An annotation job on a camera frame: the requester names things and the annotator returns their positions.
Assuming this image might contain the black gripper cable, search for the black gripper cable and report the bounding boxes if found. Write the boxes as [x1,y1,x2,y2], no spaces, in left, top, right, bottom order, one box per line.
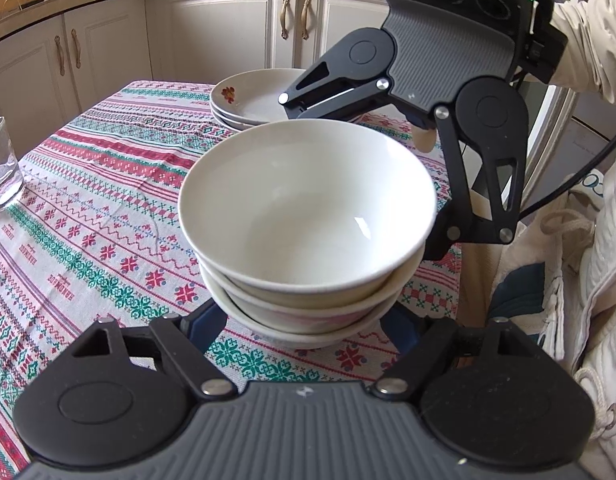
[508,67,616,223]

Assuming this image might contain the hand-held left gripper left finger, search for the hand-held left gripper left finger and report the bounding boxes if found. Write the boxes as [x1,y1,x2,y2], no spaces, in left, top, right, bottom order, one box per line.
[70,299,237,402]

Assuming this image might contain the person's right forearm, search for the person's right forearm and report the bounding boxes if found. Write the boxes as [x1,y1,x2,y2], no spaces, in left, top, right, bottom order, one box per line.
[550,0,616,107]

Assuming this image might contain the large white stained plate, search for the large white stained plate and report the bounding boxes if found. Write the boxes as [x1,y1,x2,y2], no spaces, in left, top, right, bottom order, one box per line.
[213,110,271,134]

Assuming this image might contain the patterned red green tablecloth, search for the patterned red green tablecloth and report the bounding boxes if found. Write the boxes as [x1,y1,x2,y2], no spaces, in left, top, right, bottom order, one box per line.
[0,80,463,480]

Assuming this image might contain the large white fruit-print plate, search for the large white fruit-print plate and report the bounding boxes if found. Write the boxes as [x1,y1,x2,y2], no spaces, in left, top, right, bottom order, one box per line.
[210,100,289,129]

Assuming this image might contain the white pink-flower bowl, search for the white pink-flower bowl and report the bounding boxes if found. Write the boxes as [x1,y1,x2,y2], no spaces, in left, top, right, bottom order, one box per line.
[206,280,406,349]
[197,245,427,323]
[178,121,437,306]

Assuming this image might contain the white kitchen cabinets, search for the white kitchen cabinets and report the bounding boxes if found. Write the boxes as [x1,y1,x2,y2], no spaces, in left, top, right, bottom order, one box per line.
[0,0,403,131]

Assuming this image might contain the small white fruit-print plate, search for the small white fruit-print plate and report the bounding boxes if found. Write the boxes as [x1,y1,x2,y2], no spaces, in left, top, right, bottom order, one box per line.
[210,69,309,125]

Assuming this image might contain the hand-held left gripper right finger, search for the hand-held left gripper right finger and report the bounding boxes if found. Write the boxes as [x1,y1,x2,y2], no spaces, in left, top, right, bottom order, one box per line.
[370,302,538,402]

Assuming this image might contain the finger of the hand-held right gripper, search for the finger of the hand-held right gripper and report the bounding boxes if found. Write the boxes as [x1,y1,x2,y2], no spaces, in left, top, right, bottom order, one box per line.
[422,105,528,262]
[278,52,399,123]

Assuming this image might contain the clear glass mug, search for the clear glass mug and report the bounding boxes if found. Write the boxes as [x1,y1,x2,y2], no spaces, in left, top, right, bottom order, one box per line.
[0,116,27,212]

